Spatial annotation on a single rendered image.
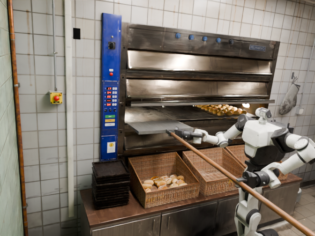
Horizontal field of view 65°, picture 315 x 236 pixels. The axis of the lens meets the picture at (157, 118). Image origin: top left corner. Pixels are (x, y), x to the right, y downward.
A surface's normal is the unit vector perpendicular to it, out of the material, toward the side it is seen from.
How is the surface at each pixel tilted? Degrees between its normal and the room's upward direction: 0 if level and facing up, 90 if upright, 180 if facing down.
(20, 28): 90
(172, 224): 90
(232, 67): 69
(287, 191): 90
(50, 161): 90
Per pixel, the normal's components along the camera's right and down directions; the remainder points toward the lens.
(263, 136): -0.48, 0.11
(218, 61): 0.42, -0.09
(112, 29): 0.42, 0.25
